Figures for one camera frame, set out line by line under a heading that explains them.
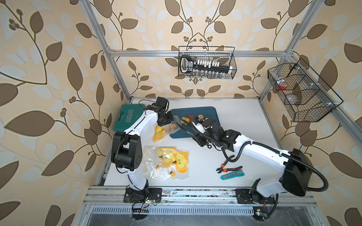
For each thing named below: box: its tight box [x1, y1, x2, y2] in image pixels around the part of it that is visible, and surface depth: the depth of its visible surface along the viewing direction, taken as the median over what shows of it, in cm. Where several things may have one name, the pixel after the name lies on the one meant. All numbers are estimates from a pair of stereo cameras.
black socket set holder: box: [180, 55, 233, 78], surface depth 86 cm
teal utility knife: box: [220, 170, 246, 181], surface depth 83 cm
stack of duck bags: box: [143, 145, 191, 180], surface depth 86 cm
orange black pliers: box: [215, 154, 243, 174], surface depth 84 cm
